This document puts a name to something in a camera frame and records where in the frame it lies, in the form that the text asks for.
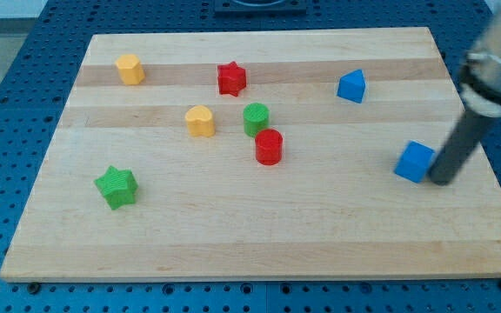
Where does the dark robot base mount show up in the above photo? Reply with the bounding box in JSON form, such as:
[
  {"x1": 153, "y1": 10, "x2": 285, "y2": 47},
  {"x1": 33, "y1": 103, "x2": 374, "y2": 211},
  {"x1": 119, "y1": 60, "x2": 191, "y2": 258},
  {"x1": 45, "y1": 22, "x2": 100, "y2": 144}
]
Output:
[{"x1": 213, "y1": 0, "x2": 308, "y2": 16}]

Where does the blue cube block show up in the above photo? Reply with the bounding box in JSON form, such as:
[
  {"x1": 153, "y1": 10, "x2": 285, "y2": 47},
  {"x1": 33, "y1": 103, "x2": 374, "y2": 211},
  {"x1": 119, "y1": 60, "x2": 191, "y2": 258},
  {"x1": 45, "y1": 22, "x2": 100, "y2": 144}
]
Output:
[{"x1": 394, "y1": 141, "x2": 435, "y2": 183}]

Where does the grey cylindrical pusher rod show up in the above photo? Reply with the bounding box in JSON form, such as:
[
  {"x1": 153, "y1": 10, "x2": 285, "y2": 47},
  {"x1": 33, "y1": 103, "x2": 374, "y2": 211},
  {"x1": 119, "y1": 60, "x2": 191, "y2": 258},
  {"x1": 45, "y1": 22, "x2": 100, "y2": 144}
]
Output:
[{"x1": 428, "y1": 108, "x2": 495, "y2": 186}]

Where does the green cylinder block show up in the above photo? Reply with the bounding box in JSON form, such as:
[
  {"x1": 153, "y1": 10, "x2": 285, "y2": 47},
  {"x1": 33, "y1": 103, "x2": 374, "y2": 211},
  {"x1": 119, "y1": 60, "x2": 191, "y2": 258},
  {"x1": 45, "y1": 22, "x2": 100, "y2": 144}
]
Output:
[{"x1": 243, "y1": 103, "x2": 270, "y2": 137}]

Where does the yellow heart block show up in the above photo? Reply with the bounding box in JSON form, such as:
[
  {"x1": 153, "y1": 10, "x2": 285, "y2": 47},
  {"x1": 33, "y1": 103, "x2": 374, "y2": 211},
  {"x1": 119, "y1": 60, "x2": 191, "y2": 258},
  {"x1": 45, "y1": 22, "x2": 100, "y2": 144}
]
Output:
[{"x1": 184, "y1": 105, "x2": 216, "y2": 137}]

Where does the red star block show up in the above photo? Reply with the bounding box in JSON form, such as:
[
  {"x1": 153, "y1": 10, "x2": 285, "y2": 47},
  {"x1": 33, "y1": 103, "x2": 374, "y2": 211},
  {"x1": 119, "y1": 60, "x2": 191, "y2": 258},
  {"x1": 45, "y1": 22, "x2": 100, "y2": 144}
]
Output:
[{"x1": 217, "y1": 62, "x2": 247, "y2": 97}]

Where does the green star block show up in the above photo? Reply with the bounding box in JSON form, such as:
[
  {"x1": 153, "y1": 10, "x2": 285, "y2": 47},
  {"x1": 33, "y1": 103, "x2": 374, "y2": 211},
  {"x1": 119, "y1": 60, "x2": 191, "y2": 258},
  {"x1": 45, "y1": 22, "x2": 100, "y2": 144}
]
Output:
[{"x1": 94, "y1": 166, "x2": 138, "y2": 210}]

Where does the blue triangular prism block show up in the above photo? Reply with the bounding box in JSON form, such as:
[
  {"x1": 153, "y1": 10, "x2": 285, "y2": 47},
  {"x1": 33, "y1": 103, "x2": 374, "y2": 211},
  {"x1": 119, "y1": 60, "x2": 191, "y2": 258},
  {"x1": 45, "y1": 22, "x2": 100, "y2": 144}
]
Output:
[{"x1": 336, "y1": 69, "x2": 367, "y2": 103}]

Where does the light wooden board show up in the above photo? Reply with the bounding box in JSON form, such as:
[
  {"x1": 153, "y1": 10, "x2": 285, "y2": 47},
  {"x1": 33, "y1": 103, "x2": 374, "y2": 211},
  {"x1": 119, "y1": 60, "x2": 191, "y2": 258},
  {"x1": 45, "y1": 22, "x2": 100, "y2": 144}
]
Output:
[{"x1": 0, "y1": 27, "x2": 501, "y2": 283}]

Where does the red cylinder block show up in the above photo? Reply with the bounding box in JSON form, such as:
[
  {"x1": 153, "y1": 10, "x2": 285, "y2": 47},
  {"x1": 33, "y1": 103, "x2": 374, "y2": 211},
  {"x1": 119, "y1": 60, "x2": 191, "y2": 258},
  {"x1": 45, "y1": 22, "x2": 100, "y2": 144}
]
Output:
[{"x1": 255, "y1": 129, "x2": 283, "y2": 165}]

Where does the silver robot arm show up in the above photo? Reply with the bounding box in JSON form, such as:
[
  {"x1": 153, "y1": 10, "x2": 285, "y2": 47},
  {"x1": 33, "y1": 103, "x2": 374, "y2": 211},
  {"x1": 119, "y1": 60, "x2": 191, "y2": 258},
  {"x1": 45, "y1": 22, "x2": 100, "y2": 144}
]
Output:
[{"x1": 428, "y1": 4, "x2": 501, "y2": 185}]

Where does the yellow hexagon block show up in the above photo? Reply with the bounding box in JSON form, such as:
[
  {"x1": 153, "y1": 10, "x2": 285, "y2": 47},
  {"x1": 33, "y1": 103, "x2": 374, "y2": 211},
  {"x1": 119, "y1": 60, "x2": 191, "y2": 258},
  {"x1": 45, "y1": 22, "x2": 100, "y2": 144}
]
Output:
[{"x1": 115, "y1": 54, "x2": 145, "y2": 85}]

